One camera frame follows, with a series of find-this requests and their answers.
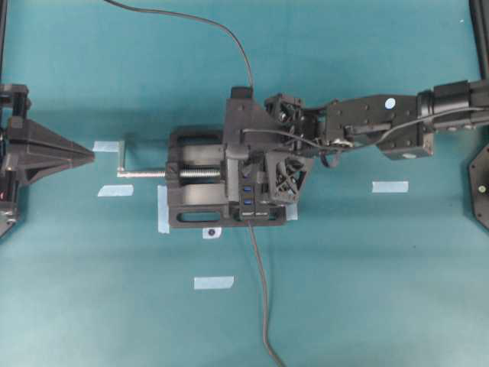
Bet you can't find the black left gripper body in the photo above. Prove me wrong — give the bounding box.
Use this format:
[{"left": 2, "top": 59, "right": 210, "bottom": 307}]
[{"left": 1, "top": 84, "right": 31, "bottom": 237}]

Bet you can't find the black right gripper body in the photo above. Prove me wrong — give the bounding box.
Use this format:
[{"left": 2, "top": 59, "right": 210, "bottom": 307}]
[{"left": 264, "top": 93, "right": 329, "bottom": 157}]

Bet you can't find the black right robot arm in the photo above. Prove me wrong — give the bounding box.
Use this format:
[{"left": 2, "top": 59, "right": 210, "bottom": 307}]
[{"left": 222, "top": 80, "right": 488, "bottom": 206}]

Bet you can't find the black bench vise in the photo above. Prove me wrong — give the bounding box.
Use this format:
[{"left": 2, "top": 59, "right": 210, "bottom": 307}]
[{"left": 165, "top": 128, "right": 286, "bottom": 229}]

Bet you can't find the blue tape strip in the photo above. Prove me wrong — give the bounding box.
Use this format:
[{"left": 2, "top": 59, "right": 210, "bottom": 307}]
[
  {"left": 97, "top": 184, "right": 134, "bottom": 197},
  {"left": 372, "top": 181, "right": 410, "bottom": 193},
  {"left": 92, "top": 141, "right": 119, "bottom": 153},
  {"left": 193, "top": 276, "right": 235, "bottom": 291}
]

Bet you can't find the black USB hub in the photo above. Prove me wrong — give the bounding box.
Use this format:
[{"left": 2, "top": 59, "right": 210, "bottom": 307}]
[{"left": 238, "top": 153, "right": 270, "bottom": 221}]

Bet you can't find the blue tape strip right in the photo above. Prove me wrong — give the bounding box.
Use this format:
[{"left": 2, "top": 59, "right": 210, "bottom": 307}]
[{"left": 372, "top": 181, "right": 410, "bottom": 193}]

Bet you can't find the blue tape strip bottom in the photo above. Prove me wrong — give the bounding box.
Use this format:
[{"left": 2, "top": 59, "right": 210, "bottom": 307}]
[{"left": 193, "top": 276, "right": 235, "bottom": 291}]

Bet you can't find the silver vise crank handle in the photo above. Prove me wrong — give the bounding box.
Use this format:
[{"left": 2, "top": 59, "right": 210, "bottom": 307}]
[{"left": 116, "top": 140, "right": 166, "bottom": 179}]

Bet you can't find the black hub power cable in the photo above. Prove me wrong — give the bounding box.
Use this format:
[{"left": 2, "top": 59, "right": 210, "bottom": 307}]
[{"left": 246, "top": 220, "right": 287, "bottom": 367}]

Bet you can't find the black USB cable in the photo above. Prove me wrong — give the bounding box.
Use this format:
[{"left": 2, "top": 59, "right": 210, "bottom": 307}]
[{"left": 105, "top": 0, "right": 254, "bottom": 89}]

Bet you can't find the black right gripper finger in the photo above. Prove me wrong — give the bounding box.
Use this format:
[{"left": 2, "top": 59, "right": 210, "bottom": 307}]
[
  {"left": 242, "top": 151, "right": 314, "bottom": 203},
  {"left": 223, "top": 86, "right": 289, "bottom": 161}
]

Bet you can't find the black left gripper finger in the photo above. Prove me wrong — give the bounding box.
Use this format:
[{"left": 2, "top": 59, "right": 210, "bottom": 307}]
[
  {"left": 5, "top": 158, "right": 95, "bottom": 186},
  {"left": 7, "top": 117, "right": 95, "bottom": 161}
]

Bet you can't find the blue tape strip upper left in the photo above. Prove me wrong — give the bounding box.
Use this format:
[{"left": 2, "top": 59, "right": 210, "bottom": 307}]
[{"left": 92, "top": 141, "right": 119, "bottom": 153}]

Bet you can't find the small taped black screw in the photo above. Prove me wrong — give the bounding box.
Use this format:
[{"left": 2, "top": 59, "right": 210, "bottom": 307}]
[{"left": 202, "top": 227, "right": 222, "bottom": 239}]

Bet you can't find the black vertical frame post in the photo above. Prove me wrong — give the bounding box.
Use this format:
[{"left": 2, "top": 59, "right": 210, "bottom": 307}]
[{"left": 468, "top": 0, "right": 488, "bottom": 79}]

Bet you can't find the black left frame post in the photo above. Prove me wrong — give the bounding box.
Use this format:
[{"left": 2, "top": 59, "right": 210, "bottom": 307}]
[{"left": 0, "top": 0, "right": 8, "bottom": 73}]

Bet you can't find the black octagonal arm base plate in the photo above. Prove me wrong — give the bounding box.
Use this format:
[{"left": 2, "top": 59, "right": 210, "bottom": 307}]
[{"left": 468, "top": 145, "right": 488, "bottom": 229}]

